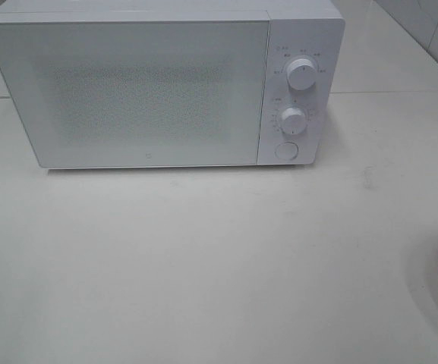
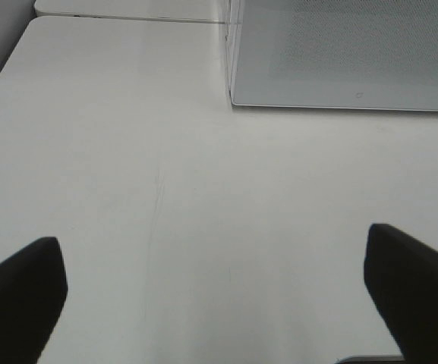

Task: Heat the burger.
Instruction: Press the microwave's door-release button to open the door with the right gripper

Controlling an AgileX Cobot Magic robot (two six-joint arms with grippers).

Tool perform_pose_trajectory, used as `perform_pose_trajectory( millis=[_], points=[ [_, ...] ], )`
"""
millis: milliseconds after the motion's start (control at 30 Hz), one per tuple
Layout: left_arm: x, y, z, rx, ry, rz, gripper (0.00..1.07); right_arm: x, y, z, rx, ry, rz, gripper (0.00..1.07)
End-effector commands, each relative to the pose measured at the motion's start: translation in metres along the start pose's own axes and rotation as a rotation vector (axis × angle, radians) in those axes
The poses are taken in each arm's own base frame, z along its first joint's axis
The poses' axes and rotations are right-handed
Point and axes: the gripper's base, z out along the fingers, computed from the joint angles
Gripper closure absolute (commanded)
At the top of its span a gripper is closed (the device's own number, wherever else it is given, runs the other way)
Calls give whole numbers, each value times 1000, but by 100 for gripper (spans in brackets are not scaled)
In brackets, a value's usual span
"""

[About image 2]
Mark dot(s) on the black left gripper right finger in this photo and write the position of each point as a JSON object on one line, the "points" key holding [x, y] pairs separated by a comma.
{"points": [[401, 276]]}

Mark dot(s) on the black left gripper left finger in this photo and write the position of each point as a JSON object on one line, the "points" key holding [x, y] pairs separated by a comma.
{"points": [[33, 290]]}

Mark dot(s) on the white microwave door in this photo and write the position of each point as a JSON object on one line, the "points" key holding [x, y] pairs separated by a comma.
{"points": [[334, 54]]}

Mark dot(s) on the white microwave oven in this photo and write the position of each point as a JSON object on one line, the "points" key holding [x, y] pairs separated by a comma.
{"points": [[226, 45]]}

